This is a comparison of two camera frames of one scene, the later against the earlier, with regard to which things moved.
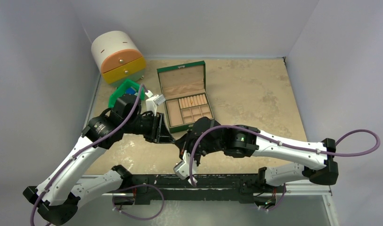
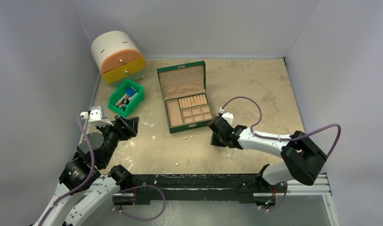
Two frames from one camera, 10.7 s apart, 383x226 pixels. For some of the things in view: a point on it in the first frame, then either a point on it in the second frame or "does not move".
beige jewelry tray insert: (186, 109) does not move
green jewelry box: (183, 89) does not move
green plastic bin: (121, 90) does not move
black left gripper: (159, 133) -> (129, 125)
